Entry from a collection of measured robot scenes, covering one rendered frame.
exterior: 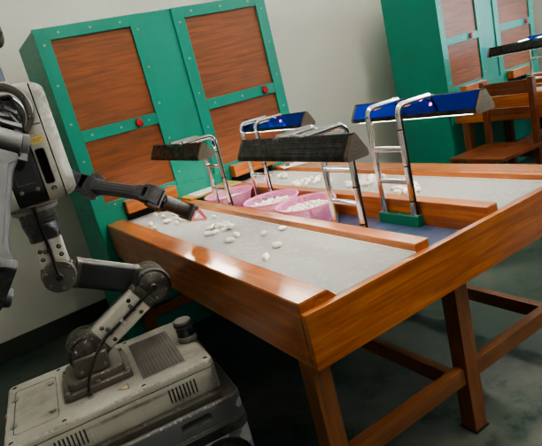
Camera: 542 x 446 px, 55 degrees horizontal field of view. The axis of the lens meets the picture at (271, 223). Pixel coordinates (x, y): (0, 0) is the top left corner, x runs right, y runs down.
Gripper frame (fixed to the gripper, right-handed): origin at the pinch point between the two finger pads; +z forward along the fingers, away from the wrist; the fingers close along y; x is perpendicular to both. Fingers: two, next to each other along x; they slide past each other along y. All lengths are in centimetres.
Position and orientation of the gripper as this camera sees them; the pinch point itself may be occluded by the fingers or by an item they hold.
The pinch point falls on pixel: (205, 218)
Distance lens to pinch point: 217.9
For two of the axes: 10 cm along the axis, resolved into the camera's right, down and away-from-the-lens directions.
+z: 7.7, 3.3, 5.5
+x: -3.4, 9.4, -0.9
